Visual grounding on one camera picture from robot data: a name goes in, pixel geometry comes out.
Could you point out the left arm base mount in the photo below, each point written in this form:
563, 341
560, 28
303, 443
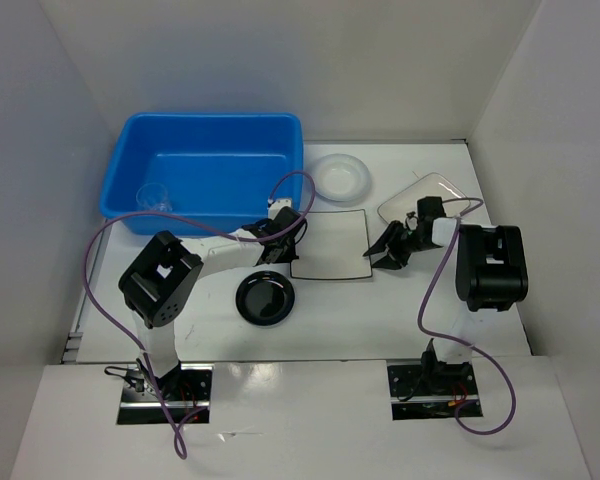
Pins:
188, 398

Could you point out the black round plate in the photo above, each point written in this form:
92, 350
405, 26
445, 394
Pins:
265, 298

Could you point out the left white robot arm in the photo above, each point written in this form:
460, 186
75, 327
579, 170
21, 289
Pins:
158, 283

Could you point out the large square white plate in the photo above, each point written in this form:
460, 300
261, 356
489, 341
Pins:
333, 247

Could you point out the clear plastic cup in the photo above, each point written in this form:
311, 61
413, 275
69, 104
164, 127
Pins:
153, 197

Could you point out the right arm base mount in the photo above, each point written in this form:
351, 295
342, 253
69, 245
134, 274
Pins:
416, 395

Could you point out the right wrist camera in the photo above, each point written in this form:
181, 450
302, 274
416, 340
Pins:
430, 208

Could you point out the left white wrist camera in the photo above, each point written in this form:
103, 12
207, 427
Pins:
279, 203

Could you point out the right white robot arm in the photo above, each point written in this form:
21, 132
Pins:
490, 274

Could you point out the blue plastic bin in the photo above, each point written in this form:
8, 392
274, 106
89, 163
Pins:
219, 169

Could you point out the small rectangular white dish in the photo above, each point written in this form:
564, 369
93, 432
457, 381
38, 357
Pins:
401, 204

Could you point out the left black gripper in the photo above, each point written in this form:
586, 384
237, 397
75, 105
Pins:
290, 256

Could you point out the white round bowl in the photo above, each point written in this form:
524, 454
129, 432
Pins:
341, 177

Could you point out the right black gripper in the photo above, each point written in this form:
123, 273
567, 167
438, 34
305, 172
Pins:
390, 236

